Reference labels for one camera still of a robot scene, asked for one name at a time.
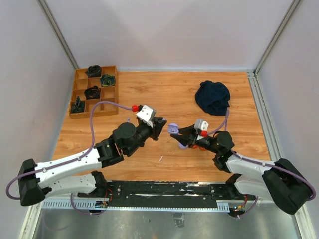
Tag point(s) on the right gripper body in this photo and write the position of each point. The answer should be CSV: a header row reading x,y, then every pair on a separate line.
x,y
202,143

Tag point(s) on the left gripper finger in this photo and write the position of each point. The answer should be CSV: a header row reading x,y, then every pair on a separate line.
x,y
157,131
159,122

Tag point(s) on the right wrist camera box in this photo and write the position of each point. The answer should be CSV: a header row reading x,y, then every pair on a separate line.
x,y
201,127

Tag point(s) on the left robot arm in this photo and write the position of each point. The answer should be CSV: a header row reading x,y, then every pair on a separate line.
x,y
79,173

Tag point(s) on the black orange rolled tie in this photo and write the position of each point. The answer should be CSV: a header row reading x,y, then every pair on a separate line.
x,y
92,93

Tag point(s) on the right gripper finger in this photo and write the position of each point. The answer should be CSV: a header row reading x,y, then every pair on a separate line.
x,y
187,131
184,140

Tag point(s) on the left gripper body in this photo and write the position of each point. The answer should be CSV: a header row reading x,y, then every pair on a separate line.
x,y
147,131

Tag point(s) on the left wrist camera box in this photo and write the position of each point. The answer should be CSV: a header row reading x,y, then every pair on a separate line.
x,y
146,114

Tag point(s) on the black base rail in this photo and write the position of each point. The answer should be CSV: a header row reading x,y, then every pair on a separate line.
x,y
164,194

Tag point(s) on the dark green folded tie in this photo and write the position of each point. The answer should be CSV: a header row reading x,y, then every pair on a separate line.
x,y
78,106

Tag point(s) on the green yellow rolled tie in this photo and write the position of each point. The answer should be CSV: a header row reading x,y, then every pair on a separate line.
x,y
107,80

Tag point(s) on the navy blue cloth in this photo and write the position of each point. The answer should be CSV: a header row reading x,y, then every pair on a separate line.
x,y
213,98

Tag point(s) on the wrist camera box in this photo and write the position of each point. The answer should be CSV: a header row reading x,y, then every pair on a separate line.
x,y
146,114
201,127

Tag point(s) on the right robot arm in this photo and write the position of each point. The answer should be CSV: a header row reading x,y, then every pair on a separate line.
x,y
277,181

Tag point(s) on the wooden compartment tray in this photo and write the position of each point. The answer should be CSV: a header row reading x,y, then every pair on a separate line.
x,y
104,106

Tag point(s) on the black rolled tie top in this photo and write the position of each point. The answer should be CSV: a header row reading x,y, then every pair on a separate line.
x,y
94,71

